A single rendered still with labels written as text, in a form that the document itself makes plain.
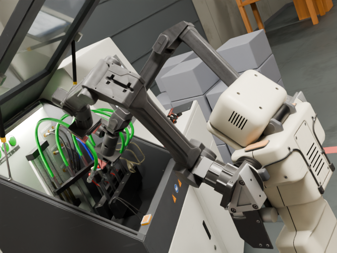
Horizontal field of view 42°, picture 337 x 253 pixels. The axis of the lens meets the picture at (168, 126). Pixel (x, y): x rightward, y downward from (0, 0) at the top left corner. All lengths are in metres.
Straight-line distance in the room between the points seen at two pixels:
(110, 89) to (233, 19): 8.00
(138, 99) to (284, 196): 0.57
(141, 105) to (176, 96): 2.65
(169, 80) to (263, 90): 2.36
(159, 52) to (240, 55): 2.07
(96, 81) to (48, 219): 0.82
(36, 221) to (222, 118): 0.83
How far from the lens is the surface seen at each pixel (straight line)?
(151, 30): 6.75
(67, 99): 1.31
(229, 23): 8.73
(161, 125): 1.04
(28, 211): 1.71
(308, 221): 1.38
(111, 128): 1.74
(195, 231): 2.12
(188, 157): 1.14
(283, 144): 1.18
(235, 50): 3.62
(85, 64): 2.38
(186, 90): 3.54
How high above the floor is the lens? 1.72
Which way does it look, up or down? 17 degrees down
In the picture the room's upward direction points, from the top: 25 degrees counter-clockwise
